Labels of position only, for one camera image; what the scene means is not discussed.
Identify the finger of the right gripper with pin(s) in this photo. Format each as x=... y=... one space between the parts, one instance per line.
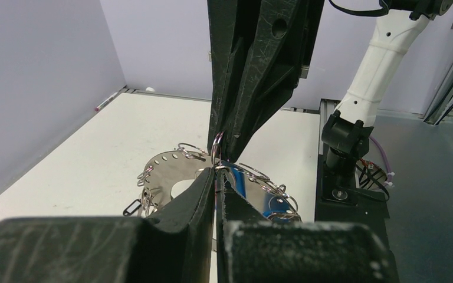
x=266 y=46
x=237 y=103

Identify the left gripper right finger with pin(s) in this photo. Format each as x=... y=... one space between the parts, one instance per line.
x=250 y=248

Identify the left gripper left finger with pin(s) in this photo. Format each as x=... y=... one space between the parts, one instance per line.
x=173 y=244

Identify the blue key tag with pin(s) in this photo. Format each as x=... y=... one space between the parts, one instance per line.
x=282 y=216
x=238 y=177

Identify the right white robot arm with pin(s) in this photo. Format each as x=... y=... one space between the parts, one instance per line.
x=347 y=131

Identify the black key tag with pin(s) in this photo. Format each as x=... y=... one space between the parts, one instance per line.
x=132 y=208

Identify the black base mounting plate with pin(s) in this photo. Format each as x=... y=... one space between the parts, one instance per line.
x=361 y=206

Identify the red marker pen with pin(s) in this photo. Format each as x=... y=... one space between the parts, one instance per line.
x=105 y=102

